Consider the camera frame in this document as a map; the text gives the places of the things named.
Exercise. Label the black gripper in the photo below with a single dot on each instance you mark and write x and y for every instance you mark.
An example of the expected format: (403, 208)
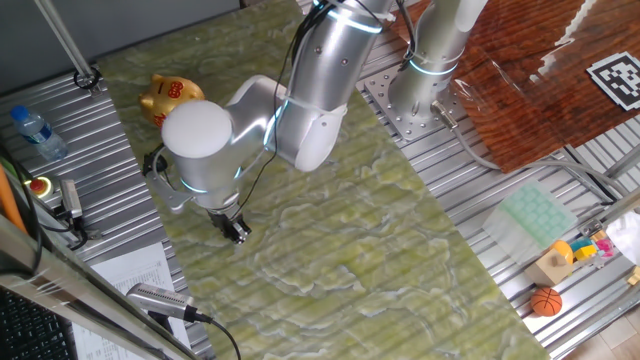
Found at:
(225, 217)

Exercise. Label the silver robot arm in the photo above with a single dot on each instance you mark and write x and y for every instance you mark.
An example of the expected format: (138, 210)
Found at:
(320, 65)

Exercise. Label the golden piggy bank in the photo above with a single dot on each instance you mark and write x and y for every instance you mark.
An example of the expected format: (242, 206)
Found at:
(162, 95)

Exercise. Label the green marble pattern mat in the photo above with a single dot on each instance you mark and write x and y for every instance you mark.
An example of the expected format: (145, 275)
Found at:
(325, 250)

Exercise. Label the printed white paper sheet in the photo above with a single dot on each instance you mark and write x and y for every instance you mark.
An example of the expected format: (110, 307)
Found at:
(135, 270)

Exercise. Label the red emergency stop button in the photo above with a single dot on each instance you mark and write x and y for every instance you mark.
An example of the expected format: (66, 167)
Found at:
(37, 186)

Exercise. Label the clear plastic water bottle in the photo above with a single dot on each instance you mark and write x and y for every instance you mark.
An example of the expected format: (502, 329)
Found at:
(42, 137)

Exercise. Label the orange rod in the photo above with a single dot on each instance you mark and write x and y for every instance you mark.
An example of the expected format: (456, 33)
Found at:
(10, 205)

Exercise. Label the black keyboard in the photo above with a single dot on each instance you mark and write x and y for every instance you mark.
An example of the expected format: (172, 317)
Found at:
(30, 335)

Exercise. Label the translucent green grid tray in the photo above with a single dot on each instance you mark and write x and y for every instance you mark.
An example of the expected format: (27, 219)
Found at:
(535, 215)

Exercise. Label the small wooden block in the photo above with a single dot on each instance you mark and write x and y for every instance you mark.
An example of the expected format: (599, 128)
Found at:
(547, 270)

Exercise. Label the small orange basketball toy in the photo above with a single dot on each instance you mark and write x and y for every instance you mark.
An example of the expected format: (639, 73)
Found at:
(546, 301)

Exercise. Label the teal and yellow toy block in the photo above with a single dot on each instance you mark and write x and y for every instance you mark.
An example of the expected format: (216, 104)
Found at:
(584, 252)

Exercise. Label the small orange toy block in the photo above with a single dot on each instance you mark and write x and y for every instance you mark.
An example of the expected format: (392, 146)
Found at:
(598, 235)

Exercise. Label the pink toy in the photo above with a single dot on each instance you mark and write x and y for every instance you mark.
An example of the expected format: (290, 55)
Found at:
(605, 247)

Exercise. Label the white plastic bag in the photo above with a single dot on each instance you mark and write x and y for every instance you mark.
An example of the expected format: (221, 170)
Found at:
(627, 235)

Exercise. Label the yellow wooden block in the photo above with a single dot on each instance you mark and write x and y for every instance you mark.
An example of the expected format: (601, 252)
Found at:
(635, 276)

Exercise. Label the black white marker tag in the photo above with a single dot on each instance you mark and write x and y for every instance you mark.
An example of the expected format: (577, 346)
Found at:
(620, 80)

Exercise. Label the silver camera on stand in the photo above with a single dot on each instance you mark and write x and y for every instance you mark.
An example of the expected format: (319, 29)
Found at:
(160, 299)

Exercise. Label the aluminium frame beam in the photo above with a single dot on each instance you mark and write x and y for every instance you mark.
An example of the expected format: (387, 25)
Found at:
(75, 295)

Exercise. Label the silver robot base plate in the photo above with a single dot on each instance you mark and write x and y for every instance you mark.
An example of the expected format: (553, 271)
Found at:
(415, 127)

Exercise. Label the aluminium frame bracket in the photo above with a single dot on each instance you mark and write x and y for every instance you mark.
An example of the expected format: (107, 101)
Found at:
(62, 37)

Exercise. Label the aluminium frame bar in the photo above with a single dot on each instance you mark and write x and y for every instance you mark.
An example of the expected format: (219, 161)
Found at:
(620, 207)
(625, 162)

